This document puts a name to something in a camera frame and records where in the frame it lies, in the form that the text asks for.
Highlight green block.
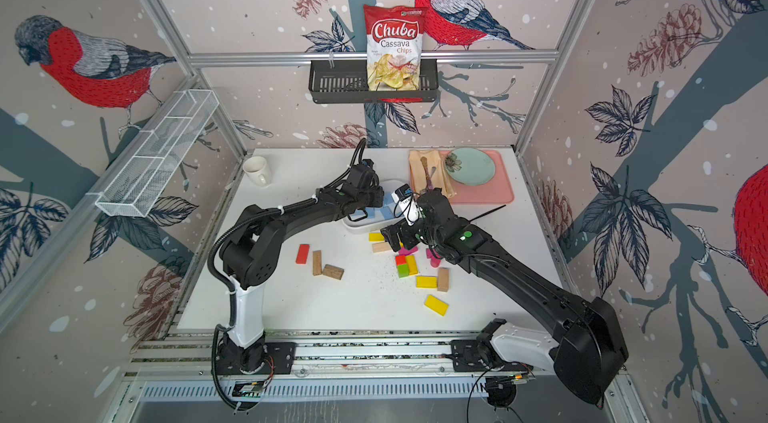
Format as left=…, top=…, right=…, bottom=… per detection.
left=397, top=264, right=410, bottom=278

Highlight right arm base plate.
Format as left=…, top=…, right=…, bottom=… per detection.
left=449, top=339, right=532, bottom=373

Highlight long wooden block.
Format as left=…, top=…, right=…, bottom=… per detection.
left=312, top=250, right=323, bottom=276

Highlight black wall basket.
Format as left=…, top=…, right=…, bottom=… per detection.
left=308, top=59, right=439, bottom=104

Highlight yellow block middle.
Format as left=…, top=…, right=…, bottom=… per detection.
left=415, top=276, right=438, bottom=289

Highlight magenta cylinder block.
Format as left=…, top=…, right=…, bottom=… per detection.
left=426, top=249, right=442, bottom=268

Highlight beige cloth napkin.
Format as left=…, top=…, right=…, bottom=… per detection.
left=408, top=150, right=456, bottom=199

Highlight yellow block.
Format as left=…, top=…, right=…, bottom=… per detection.
left=415, top=276, right=438, bottom=289
left=424, top=295, right=449, bottom=316

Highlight black ladle spoon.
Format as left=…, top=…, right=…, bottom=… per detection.
left=469, top=204, right=507, bottom=222

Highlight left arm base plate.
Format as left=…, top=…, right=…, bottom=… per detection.
left=213, top=339, right=296, bottom=376

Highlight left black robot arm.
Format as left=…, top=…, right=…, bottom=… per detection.
left=206, top=159, right=384, bottom=375

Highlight white ceramic serving dish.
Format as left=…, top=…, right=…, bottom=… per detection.
left=342, top=179, right=406, bottom=234

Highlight white ceramic mug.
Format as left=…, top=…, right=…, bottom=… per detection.
left=242, top=156, right=272, bottom=187

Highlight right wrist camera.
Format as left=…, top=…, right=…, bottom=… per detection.
left=392, top=184, right=421, bottom=225

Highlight pale wooden flat block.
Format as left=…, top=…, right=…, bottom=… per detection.
left=372, top=242, right=392, bottom=253

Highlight Chuba cassava chips bag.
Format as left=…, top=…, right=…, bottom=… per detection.
left=363, top=5, right=426, bottom=103

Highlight green ceramic plate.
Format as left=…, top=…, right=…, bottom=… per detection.
left=444, top=147, right=496, bottom=186

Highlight red block left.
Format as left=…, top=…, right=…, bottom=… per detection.
left=295, top=244, right=310, bottom=264

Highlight wooden block right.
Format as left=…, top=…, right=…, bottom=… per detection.
left=436, top=267, right=450, bottom=292

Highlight brown wooden block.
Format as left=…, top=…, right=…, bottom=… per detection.
left=322, top=264, right=344, bottom=280

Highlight pink plastic tray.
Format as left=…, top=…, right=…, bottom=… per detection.
left=440, top=149, right=514, bottom=205

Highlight yellow block front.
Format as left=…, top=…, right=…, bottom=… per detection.
left=424, top=295, right=449, bottom=316

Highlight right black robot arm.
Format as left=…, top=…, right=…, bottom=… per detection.
left=381, top=185, right=629, bottom=406

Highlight metal spoon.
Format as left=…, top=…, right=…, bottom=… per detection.
left=420, top=156, right=437, bottom=192

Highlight white wire wall basket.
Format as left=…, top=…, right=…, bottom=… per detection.
left=95, top=89, right=219, bottom=217

